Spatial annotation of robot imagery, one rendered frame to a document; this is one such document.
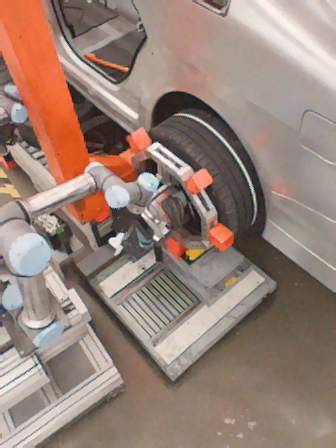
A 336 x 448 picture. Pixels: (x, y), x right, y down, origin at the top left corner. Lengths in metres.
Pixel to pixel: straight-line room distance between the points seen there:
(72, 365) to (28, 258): 1.23
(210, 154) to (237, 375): 1.27
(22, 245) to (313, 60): 1.01
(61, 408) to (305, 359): 1.30
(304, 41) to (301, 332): 1.73
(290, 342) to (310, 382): 0.23
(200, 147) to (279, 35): 0.60
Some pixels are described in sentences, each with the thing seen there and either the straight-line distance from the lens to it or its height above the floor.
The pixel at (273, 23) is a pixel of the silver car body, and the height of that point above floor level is 1.72.
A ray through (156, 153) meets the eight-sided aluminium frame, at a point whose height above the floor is 1.12.
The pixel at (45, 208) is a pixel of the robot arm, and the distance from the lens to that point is 1.54.
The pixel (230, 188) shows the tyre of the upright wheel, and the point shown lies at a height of 1.05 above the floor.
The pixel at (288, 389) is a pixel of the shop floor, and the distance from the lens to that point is 2.65.
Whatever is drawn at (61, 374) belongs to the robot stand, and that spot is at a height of 0.21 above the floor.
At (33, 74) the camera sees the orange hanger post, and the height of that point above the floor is 1.47.
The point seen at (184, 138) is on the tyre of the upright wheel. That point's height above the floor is 1.18.
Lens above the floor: 2.50
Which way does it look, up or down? 52 degrees down
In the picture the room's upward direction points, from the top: 7 degrees counter-clockwise
